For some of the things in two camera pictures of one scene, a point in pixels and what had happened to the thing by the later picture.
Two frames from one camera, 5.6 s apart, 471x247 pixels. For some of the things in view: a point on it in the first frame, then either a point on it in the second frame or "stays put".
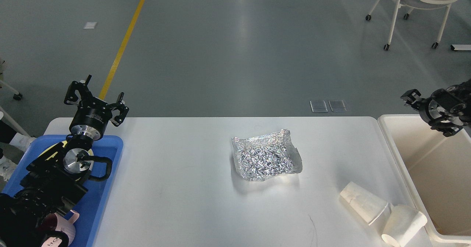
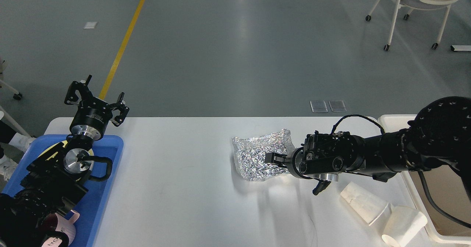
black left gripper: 92,119 stays put
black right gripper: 411,97 to 293,164
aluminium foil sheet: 259,158 stays put
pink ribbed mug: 56,222 stays put
